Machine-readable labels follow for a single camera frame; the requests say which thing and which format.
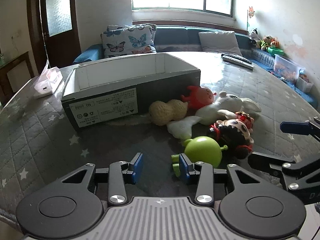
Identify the small toy on stick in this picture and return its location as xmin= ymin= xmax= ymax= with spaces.
xmin=246 ymin=6 xmax=256 ymax=30

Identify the beige peanut plush toy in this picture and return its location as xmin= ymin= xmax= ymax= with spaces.
xmin=149 ymin=99 xmax=188 ymax=126

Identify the grey cardboard box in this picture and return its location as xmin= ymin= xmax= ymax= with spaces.
xmin=61 ymin=53 xmax=202 ymax=132

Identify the red plush toy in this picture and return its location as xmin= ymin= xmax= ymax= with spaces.
xmin=180 ymin=85 xmax=217 ymax=110

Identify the grey quilted desktop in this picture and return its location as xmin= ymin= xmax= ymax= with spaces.
xmin=0 ymin=51 xmax=320 ymax=230

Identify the teal sofa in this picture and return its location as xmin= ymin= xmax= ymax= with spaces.
xmin=72 ymin=25 xmax=320 ymax=105

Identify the small white box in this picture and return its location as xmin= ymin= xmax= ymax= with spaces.
xmin=296 ymin=74 xmax=314 ymax=93

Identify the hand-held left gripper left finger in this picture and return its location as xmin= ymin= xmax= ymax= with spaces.
xmin=61 ymin=152 xmax=144 ymax=204

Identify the grey pillow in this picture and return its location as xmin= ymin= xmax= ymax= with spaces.
xmin=199 ymin=31 xmax=243 ymax=57

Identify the dark-haired doll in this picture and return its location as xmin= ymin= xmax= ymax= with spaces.
xmin=209 ymin=111 xmax=255 ymax=160

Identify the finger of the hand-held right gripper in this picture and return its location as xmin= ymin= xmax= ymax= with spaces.
xmin=247 ymin=152 xmax=320 ymax=196
xmin=280 ymin=116 xmax=320 ymax=143

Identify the large butterfly print pillow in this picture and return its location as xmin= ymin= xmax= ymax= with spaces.
xmin=101 ymin=26 xmax=155 ymax=58

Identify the yellow green plush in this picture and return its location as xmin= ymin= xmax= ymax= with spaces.
xmin=260 ymin=35 xmax=273 ymax=50

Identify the brown wooden door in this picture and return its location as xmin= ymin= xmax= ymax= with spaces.
xmin=26 ymin=0 xmax=82 ymax=68

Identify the black remote control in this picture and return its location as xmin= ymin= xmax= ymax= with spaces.
xmin=221 ymin=53 xmax=252 ymax=64

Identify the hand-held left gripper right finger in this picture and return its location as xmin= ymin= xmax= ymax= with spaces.
xmin=179 ymin=154 xmax=254 ymax=204

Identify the green round toy figure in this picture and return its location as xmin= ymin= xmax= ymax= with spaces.
xmin=171 ymin=136 xmax=228 ymax=177

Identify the silver remote control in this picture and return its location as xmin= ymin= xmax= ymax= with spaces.
xmin=222 ymin=56 xmax=254 ymax=70

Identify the white tissue pack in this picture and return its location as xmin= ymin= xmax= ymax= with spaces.
xmin=34 ymin=59 xmax=63 ymax=99

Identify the black and white plush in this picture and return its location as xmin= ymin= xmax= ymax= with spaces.
xmin=249 ymin=28 xmax=260 ymax=46

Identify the wooden side table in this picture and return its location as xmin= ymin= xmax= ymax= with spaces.
xmin=0 ymin=51 xmax=34 ymax=103

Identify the clear plastic container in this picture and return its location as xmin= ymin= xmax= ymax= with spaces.
xmin=274 ymin=54 xmax=306 ymax=80

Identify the white plush toy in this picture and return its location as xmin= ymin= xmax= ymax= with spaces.
xmin=167 ymin=91 xmax=262 ymax=140

